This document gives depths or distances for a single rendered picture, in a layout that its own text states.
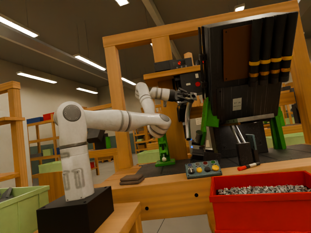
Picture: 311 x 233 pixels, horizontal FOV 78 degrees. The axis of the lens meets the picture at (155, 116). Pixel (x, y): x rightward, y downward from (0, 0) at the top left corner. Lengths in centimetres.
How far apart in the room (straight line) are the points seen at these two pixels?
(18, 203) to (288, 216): 87
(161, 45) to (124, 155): 90
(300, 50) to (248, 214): 140
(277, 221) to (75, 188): 59
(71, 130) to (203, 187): 57
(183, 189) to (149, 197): 15
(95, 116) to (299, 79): 145
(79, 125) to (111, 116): 14
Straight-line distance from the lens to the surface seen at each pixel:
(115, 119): 78
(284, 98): 177
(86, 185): 72
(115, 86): 156
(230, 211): 63
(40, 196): 97
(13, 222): 93
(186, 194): 89
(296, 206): 65
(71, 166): 71
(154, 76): 139
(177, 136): 145
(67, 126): 71
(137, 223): 84
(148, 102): 104
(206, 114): 109
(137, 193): 91
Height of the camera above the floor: 112
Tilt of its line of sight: 5 degrees up
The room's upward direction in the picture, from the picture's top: 8 degrees counter-clockwise
